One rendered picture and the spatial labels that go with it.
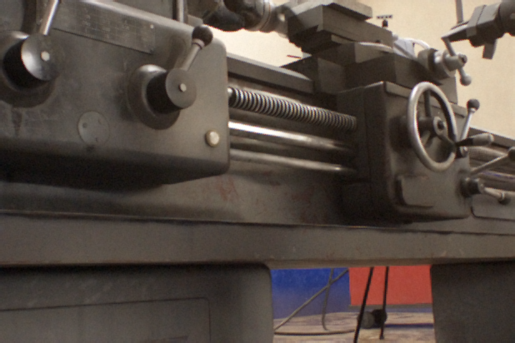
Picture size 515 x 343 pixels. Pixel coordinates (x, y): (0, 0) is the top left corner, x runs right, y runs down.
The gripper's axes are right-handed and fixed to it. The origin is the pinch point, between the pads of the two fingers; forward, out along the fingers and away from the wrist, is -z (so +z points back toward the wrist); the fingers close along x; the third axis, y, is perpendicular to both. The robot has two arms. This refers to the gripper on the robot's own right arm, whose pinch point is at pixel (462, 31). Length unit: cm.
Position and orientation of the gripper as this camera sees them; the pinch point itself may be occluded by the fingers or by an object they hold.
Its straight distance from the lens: 164.1
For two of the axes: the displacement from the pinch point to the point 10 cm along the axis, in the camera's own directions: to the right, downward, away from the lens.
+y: -5.4, -7.3, -4.1
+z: 7.1, -1.4, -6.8
